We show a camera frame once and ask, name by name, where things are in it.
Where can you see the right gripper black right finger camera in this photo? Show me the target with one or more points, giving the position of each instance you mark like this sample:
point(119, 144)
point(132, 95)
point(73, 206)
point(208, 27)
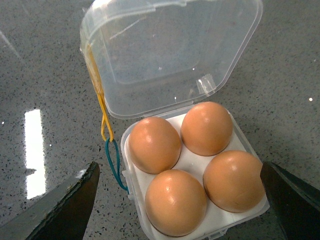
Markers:
point(295, 202)

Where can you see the yellow rubber band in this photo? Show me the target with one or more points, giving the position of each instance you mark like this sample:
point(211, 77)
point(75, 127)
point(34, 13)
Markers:
point(98, 95)

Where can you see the blue rubber band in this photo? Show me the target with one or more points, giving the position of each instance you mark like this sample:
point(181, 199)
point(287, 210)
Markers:
point(115, 169)

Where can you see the clear plastic egg box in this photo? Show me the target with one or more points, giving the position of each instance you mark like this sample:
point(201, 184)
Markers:
point(159, 57)

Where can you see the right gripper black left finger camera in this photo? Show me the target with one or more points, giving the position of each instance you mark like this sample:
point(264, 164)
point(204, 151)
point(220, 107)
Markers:
point(61, 214)

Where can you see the brown egg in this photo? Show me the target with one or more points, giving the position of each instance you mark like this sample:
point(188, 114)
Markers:
point(154, 145)
point(175, 203)
point(206, 129)
point(232, 181)

